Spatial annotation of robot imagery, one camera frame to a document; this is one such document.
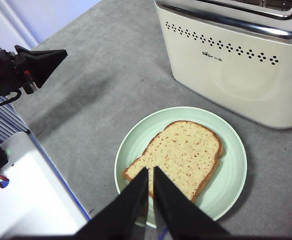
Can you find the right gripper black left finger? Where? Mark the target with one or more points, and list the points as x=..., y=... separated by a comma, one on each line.
x=125, y=212

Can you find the large toasted bread slice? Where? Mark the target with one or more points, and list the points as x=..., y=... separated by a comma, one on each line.
x=183, y=152

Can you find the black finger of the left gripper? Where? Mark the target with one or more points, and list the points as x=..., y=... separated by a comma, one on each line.
x=41, y=70
x=43, y=53

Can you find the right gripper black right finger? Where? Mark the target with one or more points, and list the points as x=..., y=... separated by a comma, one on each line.
x=178, y=212

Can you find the pale green round plate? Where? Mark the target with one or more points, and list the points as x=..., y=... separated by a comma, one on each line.
x=225, y=185

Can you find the cream toaster with chrome top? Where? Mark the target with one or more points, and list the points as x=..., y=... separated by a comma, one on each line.
x=235, y=82

